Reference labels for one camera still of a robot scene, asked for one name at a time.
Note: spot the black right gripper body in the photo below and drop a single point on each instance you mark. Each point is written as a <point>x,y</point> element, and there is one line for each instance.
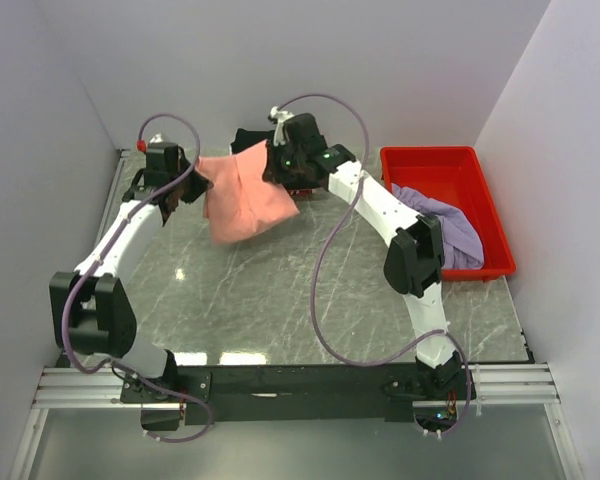
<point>273,163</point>

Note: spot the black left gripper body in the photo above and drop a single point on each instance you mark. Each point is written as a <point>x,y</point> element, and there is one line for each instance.
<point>193,181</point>

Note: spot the salmon pink t shirt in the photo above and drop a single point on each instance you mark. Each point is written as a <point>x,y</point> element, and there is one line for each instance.
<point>240,204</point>

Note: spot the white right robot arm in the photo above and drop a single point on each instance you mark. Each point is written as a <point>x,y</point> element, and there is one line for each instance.
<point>414,259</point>

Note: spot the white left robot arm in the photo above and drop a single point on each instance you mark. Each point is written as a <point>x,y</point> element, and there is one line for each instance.
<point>123,245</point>

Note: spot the red patterned folded t shirt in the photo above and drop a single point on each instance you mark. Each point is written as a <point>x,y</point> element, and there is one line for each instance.
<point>298,193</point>

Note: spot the black folded t shirt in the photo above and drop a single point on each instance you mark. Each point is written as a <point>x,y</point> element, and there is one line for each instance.
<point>251,145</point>

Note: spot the red plastic bin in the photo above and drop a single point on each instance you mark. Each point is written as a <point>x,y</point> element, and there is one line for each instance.
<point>453,175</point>

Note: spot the lavender t shirt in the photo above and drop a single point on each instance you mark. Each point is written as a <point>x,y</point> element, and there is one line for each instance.
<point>462,246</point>

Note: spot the aluminium left side rail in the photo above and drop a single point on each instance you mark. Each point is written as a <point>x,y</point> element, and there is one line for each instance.
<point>97,240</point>

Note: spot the aluminium rail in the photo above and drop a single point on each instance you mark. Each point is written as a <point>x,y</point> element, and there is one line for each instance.
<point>97,240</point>
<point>514,384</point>

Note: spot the aluminium front rail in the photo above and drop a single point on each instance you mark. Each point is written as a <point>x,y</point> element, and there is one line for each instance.
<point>514,384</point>

